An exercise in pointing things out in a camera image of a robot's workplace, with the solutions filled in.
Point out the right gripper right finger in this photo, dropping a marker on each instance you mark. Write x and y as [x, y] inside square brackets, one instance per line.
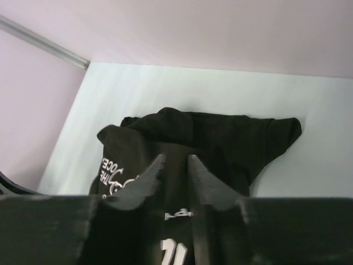
[218, 229]

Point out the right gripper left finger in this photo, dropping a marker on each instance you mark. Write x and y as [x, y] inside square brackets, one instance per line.
[128, 225]

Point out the black printed t shirt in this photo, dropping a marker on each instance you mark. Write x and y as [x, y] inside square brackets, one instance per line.
[234, 148]

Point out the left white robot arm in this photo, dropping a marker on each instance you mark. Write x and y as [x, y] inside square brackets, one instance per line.
[10, 188]

